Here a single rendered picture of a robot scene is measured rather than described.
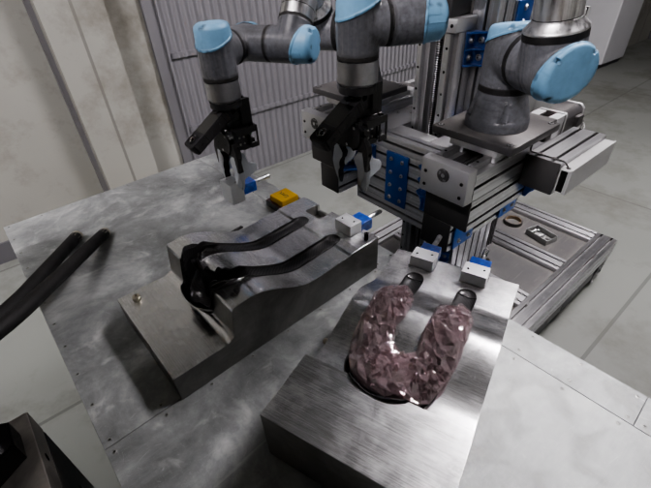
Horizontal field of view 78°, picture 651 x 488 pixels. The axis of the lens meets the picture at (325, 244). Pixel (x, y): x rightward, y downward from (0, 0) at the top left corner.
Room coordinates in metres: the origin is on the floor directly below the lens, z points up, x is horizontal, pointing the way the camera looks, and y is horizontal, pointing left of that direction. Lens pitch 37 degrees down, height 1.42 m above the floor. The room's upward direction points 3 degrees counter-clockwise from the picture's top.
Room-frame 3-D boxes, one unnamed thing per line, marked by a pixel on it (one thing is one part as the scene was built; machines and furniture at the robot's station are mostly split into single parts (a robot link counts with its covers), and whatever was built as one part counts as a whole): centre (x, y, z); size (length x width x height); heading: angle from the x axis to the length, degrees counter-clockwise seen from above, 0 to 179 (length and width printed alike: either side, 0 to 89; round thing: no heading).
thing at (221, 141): (0.92, 0.20, 1.09); 0.09 x 0.08 x 0.12; 130
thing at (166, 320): (0.66, 0.16, 0.87); 0.50 x 0.26 x 0.14; 130
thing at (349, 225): (0.79, -0.09, 0.89); 0.13 x 0.05 x 0.05; 130
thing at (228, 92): (0.92, 0.21, 1.17); 0.08 x 0.08 x 0.05
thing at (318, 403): (0.44, -0.14, 0.86); 0.50 x 0.26 x 0.11; 148
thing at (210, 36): (0.92, 0.21, 1.25); 0.09 x 0.08 x 0.11; 156
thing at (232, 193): (0.93, 0.19, 0.93); 0.13 x 0.05 x 0.05; 130
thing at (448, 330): (0.45, -0.14, 0.90); 0.26 x 0.18 x 0.08; 148
